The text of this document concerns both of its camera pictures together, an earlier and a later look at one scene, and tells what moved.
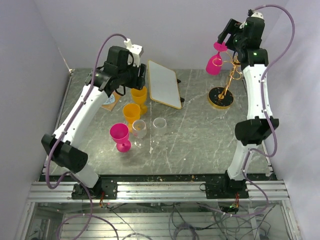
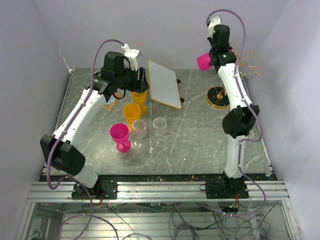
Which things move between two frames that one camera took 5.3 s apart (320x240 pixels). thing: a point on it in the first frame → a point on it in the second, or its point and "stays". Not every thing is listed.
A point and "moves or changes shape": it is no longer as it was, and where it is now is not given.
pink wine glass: x=215 y=63 moves or changes shape
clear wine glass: x=159 y=127 stays
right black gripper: x=232 y=27 → x=210 y=39
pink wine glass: x=119 y=132 stays
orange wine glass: x=131 y=112 stays
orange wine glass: x=139 y=98 stays
